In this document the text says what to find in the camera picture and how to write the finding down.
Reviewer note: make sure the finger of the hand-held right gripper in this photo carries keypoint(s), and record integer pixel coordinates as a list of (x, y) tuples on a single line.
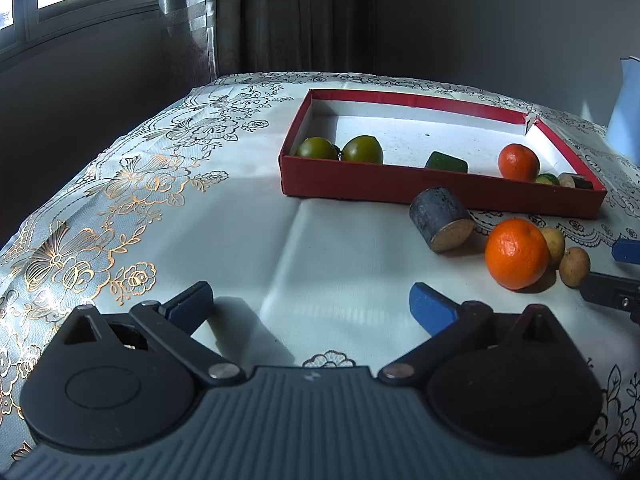
[(627, 251), (612, 290)]

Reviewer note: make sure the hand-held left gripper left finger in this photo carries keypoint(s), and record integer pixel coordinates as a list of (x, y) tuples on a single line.
[(192, 302)]

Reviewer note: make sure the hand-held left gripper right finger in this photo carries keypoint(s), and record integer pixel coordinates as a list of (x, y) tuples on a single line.
[(430, 307)]

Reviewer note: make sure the brown small potato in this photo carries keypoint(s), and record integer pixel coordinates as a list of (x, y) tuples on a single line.
[(574, 266)]

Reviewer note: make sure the small dark sugarcane piece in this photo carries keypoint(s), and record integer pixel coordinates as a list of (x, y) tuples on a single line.
[(575, 181)]

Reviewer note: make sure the small green cucumber slice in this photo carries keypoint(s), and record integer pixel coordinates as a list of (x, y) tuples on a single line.
[(547, 179)]

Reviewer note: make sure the small orange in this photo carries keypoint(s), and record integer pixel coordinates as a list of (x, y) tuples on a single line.
[(519, 162)]

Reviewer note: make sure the green cucumber piece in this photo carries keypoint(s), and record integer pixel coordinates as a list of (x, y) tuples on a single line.
[(445, 162)]

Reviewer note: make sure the green tomato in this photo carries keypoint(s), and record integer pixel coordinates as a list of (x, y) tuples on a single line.
[(315, 149), (362, 150)]

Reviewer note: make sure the red cardboard box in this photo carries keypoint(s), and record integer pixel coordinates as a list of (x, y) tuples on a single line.
[(400, 132)]

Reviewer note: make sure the small yellow round fruit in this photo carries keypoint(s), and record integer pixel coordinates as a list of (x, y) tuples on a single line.
[(556, 244)]

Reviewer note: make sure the large dark sugarcane piece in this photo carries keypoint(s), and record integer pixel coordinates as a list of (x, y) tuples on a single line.
[(437, 217)]

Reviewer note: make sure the large orange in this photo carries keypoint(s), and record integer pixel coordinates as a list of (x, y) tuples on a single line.
[(515, 255)]

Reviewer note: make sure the floral tablecloth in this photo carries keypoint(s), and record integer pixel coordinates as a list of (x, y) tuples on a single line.
[(320, 250)]

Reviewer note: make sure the white pitcher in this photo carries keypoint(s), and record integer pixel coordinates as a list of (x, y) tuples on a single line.
[(625, 120)]

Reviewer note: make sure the light patterned curtain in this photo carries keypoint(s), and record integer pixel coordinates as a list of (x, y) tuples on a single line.
[(187, 20)]

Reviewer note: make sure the dark grey curtain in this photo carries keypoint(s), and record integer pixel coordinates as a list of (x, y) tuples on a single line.
[(300, 15)]

